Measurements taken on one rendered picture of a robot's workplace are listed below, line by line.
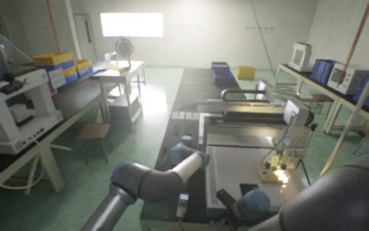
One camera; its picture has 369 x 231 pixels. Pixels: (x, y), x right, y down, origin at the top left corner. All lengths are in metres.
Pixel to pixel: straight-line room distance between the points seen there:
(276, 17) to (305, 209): 8.50
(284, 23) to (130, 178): 8.54
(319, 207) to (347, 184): 0.05
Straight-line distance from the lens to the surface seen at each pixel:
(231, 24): 8.29
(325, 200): 0.35
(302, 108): 1.37
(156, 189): 0.69
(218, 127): 1.38
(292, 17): 8.96
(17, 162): 2.30
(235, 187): 1.43
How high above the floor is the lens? 1.89
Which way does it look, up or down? 28 degrees down
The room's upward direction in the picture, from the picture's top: 1 degrees clockwise
